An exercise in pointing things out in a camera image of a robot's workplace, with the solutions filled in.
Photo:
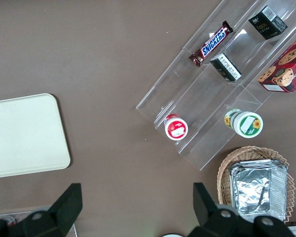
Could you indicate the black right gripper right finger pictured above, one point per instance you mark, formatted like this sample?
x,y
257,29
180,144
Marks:
x,y
207,217

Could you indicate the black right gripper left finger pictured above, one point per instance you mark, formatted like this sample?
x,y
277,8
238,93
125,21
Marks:
x,y
64,209

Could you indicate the woven wicker basket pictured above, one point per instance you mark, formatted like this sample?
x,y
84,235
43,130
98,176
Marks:
x,y
224,172

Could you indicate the aluminium foil tray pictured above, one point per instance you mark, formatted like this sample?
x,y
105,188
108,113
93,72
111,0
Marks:
x,y
254,192

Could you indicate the cream plastic tray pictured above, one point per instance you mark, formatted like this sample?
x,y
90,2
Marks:
x,y
27,135

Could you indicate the red lidded small cup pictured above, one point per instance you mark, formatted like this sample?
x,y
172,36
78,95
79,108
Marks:
x,y
176,128

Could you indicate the green lidded sunflower cup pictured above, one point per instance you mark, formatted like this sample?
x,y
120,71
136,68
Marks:
x,y
247,124

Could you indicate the clear acrylic stepped display shelf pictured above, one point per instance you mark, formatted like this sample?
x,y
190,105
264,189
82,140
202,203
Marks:
x,y
187,103

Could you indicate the small black box white label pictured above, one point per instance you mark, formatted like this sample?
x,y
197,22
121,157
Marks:
x,y
225,67

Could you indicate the red tartan cookie box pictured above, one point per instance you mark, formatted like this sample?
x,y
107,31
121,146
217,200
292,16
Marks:
x,y
288,71

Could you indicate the Snickers chocolate bar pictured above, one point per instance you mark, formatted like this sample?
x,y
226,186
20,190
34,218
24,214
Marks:
x,y
212,43

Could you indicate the black box with Face print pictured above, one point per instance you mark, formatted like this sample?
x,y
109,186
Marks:
x,y
266,24

